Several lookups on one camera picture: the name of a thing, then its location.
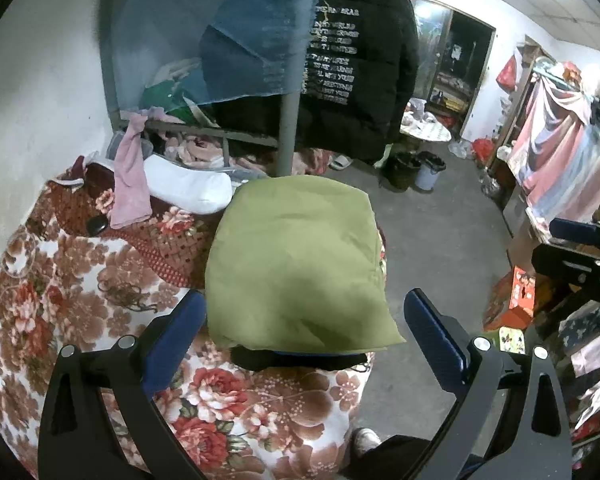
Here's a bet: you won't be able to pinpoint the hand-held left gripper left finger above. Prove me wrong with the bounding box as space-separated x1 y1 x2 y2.
37 290 208 480

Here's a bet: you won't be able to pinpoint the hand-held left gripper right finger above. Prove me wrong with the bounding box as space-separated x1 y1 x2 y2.
404 287 573 480

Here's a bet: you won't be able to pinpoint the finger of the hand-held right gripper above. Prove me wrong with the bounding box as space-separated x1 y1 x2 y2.
531 244 600 306
549 217 600 251

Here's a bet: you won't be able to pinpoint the green jacket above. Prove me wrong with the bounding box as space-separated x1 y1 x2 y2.
204 175 407 352

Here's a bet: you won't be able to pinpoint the red printed box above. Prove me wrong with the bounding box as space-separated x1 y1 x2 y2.
482 266 538 331

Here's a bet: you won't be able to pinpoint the blue patterned box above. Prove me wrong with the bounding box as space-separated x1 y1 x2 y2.
557 305 600 356

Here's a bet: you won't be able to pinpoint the pink striped hanging blanket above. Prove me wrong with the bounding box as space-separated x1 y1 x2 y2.
507 60 600 226

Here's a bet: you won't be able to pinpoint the printed tin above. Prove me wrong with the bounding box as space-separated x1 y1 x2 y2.
497 326 528 353

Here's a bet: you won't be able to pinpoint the black and blue jacket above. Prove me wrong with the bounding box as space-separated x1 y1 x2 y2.
230 345 368 372

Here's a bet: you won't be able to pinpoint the person's right shoe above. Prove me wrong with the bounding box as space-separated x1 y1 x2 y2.
352 427 381 456

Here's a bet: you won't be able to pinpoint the person's dark pants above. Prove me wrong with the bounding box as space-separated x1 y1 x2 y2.
340 435 433 480

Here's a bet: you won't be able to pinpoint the red plastic bag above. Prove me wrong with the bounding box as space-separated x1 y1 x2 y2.
471 137 496 161

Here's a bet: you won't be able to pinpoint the floral blanket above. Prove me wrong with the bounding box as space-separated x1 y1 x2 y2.
0 162 388 480

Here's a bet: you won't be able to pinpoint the grey bucket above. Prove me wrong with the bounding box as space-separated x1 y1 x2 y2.
414 152 447 192

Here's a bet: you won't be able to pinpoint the red hanging bag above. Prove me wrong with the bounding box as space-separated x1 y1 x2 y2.
496 52 521 92

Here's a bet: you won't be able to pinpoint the pink cloth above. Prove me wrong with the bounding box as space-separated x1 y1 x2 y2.
109 112 153 228

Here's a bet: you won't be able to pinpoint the round table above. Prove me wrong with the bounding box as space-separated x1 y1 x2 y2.
400 110 452 143

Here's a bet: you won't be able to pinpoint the black trash bin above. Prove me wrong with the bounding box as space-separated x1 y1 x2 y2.
387 152 423 191

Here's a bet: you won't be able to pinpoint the pink floral quilt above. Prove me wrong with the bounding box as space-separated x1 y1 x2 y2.
152 130 281 171

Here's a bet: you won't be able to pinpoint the green cloth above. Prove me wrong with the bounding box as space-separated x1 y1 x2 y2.
140 82 191 111

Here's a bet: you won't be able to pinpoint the black printed puffer jacket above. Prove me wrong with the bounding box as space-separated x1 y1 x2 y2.
212 0 421 163

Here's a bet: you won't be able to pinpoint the blue net curtain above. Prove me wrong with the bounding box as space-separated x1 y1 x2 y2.
100 0 341 116

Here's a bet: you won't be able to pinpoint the metal bunk bed frame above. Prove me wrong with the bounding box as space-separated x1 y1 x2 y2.
107 0 311 178

